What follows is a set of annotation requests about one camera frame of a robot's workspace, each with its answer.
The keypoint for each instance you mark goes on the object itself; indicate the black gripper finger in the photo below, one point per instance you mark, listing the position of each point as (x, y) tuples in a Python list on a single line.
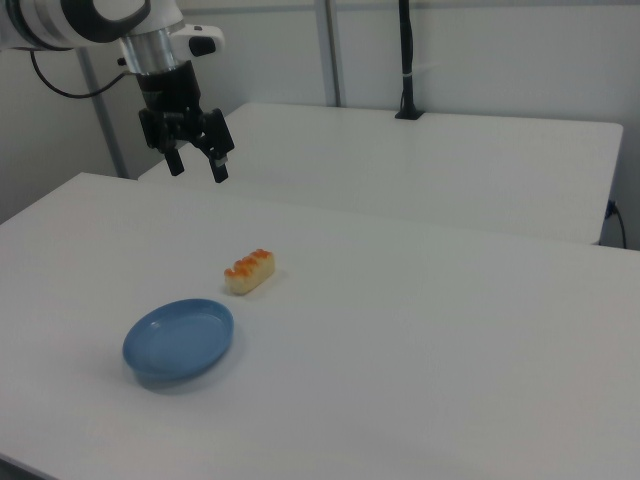
[(219, 167), (174, 162)]

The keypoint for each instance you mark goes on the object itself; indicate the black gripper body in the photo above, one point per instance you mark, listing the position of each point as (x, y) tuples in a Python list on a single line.
[(167, 92)]

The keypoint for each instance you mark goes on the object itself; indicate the bread with orange topping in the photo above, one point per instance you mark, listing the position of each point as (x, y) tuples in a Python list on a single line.
[(250, 274)]

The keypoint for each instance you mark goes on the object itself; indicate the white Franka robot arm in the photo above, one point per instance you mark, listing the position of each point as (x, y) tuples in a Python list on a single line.
[(60, 20)]

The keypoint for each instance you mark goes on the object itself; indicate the blue plate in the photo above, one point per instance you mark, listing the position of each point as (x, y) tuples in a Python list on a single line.
[(175, 340)]

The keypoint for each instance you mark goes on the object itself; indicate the black pole with base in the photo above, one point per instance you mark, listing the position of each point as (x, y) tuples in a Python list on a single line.
[(407, 60)]

